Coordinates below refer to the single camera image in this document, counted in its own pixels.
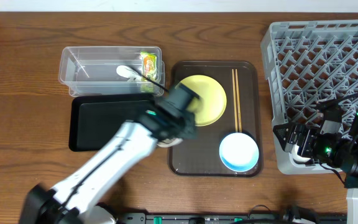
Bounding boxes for white bowl with food scraps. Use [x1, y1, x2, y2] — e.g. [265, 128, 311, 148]
[157, 138, 183, 148]

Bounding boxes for white paper cup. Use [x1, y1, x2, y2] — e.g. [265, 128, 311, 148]
[291, 144, 311, 164]

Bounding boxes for yellow plate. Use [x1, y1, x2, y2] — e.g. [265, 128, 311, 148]
[180, 75, 227, 126]

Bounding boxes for light blue bowl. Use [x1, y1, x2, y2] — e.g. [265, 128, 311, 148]
[219, 133, 260, 172]

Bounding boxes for wooden chopstick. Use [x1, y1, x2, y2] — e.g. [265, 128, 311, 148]
[232, 69, 238, 132]
[234, 69, 242, 133]

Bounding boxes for green orange snack wrapper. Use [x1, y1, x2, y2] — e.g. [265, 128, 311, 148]
[140, 51, 157, 93]

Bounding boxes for white napkin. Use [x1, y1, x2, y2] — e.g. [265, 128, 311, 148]
[116, 65, 142, 82]

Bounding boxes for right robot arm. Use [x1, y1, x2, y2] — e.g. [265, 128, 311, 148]
[273, 100, 358, 223]

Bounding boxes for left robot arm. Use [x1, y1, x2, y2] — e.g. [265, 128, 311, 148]
[19, 103, 196, 223]

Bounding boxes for grey dishwasher rack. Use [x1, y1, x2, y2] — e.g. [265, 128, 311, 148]
[260, 19, 358, 175]

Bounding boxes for dark brown serving tray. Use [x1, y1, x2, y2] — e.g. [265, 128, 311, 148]
[168, 61, 263, 178]

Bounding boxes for black plastic tray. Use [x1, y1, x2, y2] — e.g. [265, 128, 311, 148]
[68, 93, 154, 152]

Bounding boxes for clear plastic bin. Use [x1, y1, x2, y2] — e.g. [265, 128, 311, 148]
[58, 46, 165, 96]

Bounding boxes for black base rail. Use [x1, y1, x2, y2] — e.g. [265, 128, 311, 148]
[116, 205, 347, 224]

